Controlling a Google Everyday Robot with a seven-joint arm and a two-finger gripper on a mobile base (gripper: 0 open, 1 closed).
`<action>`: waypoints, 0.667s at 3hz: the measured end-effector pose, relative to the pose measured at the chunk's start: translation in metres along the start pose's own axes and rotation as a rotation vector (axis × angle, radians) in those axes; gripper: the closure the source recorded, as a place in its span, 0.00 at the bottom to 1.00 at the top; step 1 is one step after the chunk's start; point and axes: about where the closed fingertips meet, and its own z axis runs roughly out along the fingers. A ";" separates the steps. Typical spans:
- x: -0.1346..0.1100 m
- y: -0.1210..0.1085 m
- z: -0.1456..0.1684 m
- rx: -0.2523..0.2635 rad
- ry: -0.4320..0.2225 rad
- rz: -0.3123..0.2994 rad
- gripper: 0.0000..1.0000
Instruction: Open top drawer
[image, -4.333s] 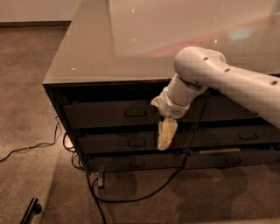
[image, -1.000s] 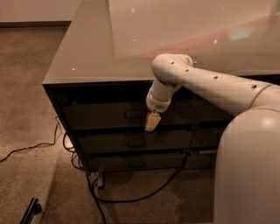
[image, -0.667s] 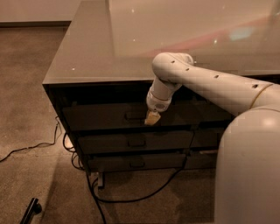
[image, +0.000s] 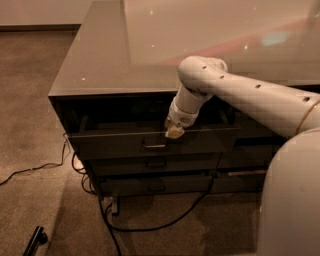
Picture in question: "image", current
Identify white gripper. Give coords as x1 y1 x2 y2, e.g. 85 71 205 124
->
165 97 200 138

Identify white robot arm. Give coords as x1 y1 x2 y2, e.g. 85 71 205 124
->
166 56 320 256

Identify grey glass-top drawer cabinet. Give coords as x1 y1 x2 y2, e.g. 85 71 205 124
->
49 0 320 196

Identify metal cabinet leg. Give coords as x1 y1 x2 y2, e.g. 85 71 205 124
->
111 197 120 216

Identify black bar object on floor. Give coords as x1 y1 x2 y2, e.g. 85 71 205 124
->
22 226 48 256

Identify thin black floor cable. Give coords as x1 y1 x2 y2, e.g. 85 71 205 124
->
0 133 69 186

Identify thick black floor cable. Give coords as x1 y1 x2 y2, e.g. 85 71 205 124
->
97 186 214 256

